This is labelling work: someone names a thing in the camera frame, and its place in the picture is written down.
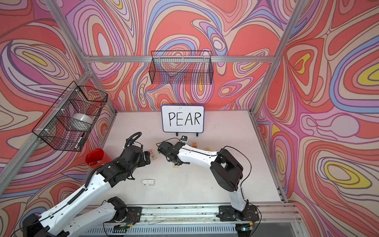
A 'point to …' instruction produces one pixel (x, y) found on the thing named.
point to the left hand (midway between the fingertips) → (143, 155)
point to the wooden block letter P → (174, 166)
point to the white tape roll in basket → (81, 122)
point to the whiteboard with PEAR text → (182, 118)
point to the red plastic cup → (96, 157)
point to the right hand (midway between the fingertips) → (182, 159)
